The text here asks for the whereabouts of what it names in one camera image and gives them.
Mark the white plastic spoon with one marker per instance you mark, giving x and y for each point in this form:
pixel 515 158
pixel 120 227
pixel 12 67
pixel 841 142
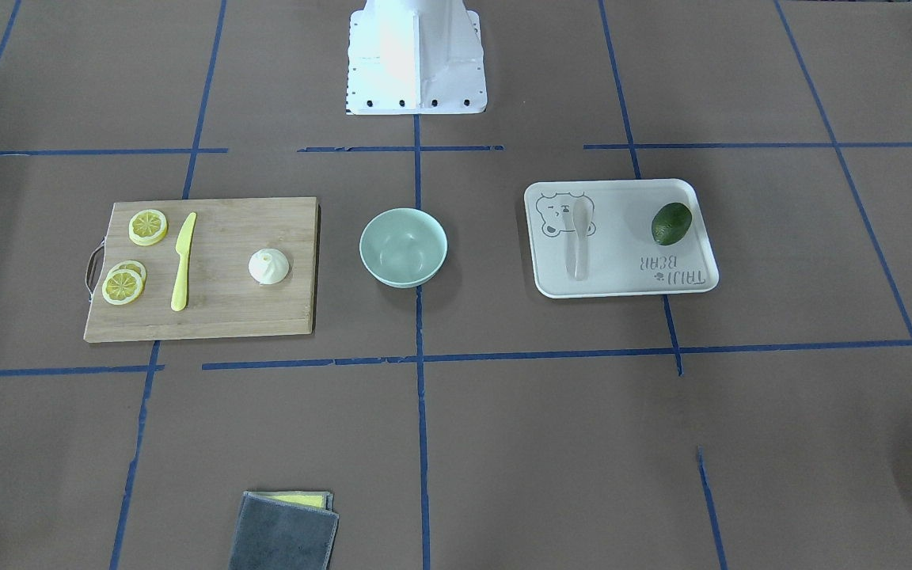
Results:
pixel 579 217

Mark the yellow plastic knife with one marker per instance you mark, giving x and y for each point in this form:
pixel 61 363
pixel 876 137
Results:
pixel 183 245

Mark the white bear tray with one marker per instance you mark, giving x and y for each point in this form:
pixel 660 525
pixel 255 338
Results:
pixel 622 257

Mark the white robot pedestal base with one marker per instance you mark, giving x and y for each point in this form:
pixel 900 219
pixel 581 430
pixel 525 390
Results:
pixel 415 58

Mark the yellow sponge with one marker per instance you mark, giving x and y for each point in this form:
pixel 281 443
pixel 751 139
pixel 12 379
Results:
pixel 319 500

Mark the upper lemon slice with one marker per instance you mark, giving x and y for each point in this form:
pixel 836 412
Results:
pixel 147 227

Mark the front lemon slice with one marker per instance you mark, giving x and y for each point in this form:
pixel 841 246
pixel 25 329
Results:
pixel 122 287

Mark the light green bowl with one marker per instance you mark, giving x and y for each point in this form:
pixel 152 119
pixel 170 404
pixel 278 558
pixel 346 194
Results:
pixel 403 247

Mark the green avocado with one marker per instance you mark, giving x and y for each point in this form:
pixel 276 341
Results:
pixel 671 223

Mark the wooden cutting board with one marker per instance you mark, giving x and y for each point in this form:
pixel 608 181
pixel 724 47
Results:
pixel 223 300

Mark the rear overlapped lemon slice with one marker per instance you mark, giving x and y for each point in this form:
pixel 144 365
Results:
pixel 130 265

